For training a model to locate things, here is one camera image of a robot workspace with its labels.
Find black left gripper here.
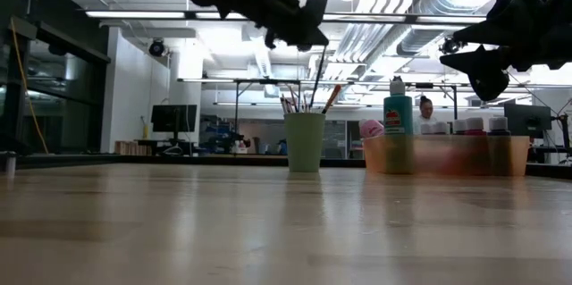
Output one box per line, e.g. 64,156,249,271
217,0,331,52

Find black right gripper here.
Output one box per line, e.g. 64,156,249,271
439,0,572,103

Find small magenta paint bottle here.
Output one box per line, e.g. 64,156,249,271
465,116,486,174

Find small dark blue paint bottle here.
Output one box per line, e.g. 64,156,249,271
488,115,509,174

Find orange-bristled dark paintbrush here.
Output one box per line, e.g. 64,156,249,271
321,84,343,115

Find large teal paint bottle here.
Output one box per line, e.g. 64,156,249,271
383,75,415,174

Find large pink paint bottle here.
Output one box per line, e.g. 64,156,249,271
359,118,386,139

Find black ceiling spotlight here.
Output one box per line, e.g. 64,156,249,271
440,37,466,56

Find person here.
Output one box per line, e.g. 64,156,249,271
413,95,440,137

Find orange translucent plastic bin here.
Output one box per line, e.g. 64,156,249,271
363,135,532,177

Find pale green plastic cup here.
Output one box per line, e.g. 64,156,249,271
283,111,327,174

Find blue storage bins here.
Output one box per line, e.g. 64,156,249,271
199,114,245,155

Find long ceiling light strip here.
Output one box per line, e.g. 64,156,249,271
84,10,488,25

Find wooden crate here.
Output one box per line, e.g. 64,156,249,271
114,140,154,155

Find black ceiling camera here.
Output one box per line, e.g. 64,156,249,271
148,38,165,58

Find yellow extension cable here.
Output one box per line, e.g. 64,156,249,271
9,19,50,155

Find small white post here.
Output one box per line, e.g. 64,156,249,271
4,150,18,178

